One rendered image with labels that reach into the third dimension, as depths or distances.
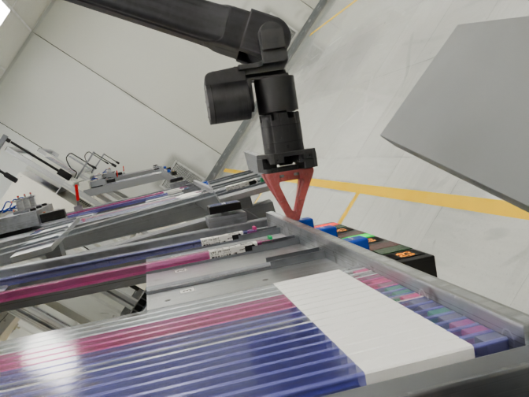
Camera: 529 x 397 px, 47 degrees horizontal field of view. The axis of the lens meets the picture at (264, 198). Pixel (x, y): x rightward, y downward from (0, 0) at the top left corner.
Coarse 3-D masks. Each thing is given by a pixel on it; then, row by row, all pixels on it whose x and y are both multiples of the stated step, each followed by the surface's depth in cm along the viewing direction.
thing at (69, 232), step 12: (204, 192) 113; (216, 192) 113; (168, 204) 112; (180, 204) 112; (120, 216) 111; (132, 216) 111; (72, 228) 111; (84, 228) 110; (96, 228) 111; (36, 240) 109; (48, 240) 110; (0, 252) 109
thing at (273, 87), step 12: (264, 72) 85; (276, 72) 85; (264, 84) 83; (276, 84) 83; (288, 84) 83; (252, 96) 83; (264, 96) 83; (276, 96) 83; (288, 96) 83; (252, 108) 84; (264, 108) 84; (276, 108) 83; (288, 108) 83
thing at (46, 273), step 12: (252, 228) 87; (192, 240) 85; (132, 252) 84; (144, 252) 83; (156, 252) 83; (168, 252) 84; (72, 264) 82; (84, 264) 82; (96, 264) 82; (108, 264) 82; (12, 276) 80; (24, 276) 80; (36, 276) 81; (48, 276) 81
